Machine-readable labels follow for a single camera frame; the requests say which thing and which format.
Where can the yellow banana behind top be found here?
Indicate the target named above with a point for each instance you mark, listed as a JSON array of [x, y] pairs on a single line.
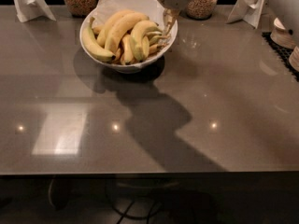
[[101, 38]]

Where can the white sign stand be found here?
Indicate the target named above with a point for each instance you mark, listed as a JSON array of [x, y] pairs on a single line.
[[249, 11], [30, 9]]

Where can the curved yellow-green banana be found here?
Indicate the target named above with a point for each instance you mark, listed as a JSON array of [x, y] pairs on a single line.
[[137, 35]]

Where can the stacked paper cups near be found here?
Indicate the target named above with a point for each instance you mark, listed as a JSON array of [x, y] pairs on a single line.
[[294, 59]]

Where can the stacked paper cups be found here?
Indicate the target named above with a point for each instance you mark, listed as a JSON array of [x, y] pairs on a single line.
[[294, 59], [280, 35]]

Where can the stacked paper cups far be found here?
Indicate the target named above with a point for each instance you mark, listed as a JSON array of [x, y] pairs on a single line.
[[280, 35]]

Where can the black rubber mat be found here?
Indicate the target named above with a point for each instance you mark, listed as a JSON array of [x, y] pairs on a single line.
[[283, 54]]

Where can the long yellow top banana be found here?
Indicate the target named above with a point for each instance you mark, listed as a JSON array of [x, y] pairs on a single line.
[[121, 27]]

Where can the white sign stand left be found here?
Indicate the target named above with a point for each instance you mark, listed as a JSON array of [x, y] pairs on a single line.
[[30, 9]]

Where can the small banana at right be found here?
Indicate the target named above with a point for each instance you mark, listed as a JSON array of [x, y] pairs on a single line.
[[157, 42]]

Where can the greenish banana at left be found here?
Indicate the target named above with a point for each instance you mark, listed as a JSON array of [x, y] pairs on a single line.
[[90, 44]]

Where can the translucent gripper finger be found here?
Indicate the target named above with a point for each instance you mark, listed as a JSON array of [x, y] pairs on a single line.
[[170, 16]]

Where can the white sign stand right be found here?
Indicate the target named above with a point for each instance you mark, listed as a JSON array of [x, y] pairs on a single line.
[[249, 11]]

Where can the white paper napkin in bowl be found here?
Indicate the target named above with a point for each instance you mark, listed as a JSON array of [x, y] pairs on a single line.
[[103, 10]]

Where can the glass jar of cereal right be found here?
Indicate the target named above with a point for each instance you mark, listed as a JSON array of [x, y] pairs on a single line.
[[201, 9]]

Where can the small yellow middle banana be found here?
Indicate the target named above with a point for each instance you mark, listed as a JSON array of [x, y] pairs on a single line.
[[127, 56]]

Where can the white ceramic bowl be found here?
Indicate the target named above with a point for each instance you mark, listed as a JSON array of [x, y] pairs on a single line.
[[155, 11]]

